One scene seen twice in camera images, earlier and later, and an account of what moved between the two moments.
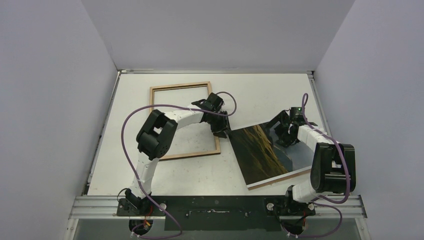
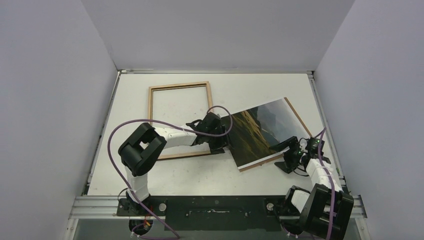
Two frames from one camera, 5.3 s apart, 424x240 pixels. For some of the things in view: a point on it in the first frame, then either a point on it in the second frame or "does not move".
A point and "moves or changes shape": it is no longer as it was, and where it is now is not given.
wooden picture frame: [193, 85] does not move
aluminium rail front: [325, 207] does not move
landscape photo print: [262, 159] moves or changes shape
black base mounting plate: [218, 213] does not move
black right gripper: [283, 131] -> [288, 153]
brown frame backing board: [279, 179] -> [256, 165]
